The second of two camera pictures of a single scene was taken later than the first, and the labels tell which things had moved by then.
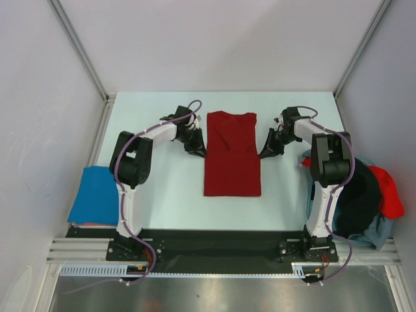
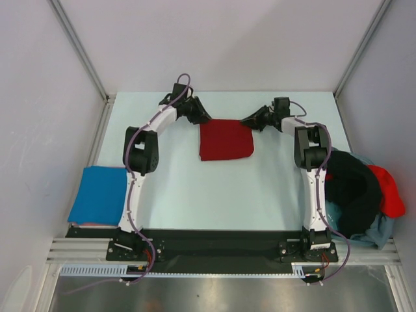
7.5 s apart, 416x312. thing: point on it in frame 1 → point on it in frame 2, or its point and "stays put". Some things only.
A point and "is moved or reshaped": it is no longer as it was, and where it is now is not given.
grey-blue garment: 376,234 stays put
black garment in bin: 360,203 stays put
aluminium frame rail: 69,251 stays put
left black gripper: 197,147 → 201,116
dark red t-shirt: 232,159 is moved or reshaped
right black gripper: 271,149 → 256,119
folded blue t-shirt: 97,201 stays put
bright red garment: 392,204 stays put
